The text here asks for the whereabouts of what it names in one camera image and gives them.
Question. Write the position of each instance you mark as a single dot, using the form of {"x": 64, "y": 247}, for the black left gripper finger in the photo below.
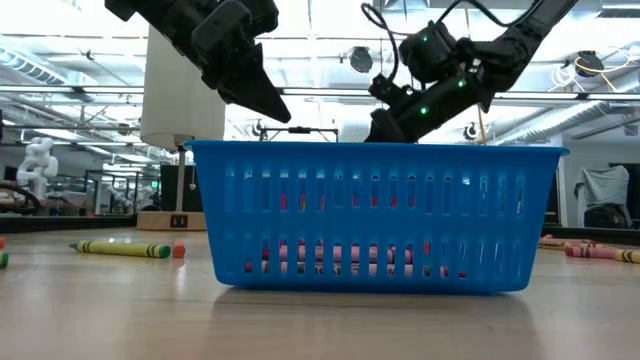
{"x": 255, "y": 90}

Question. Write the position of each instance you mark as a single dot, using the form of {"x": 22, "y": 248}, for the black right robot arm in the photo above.
{"x": 510, "y": 45}

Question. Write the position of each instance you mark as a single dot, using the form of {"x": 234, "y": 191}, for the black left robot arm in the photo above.
{"x": 165, "y": 15}

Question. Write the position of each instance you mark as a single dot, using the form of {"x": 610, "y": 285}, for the crayons inside basket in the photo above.
{"x": 282, "y": 202}

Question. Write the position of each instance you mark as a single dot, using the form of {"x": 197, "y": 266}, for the black gantry bar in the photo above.
{"x": 299, "y": 130}

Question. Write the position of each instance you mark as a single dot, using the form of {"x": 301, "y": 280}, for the white table lamp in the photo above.
{"x": 170, "y": 100}

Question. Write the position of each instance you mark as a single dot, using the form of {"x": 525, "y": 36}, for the blue plastic basket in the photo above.
{"x": 380, "y": 225}

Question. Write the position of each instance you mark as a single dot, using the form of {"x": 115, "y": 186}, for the grey cloth cover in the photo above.
{"x": 602, "y": 185}

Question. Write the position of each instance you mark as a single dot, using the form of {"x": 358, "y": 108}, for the yellow crayon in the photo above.
{"x": 629, "y": 256}

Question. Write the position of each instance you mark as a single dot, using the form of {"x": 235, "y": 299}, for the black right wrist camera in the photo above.
{"x": 392, "y": 92}

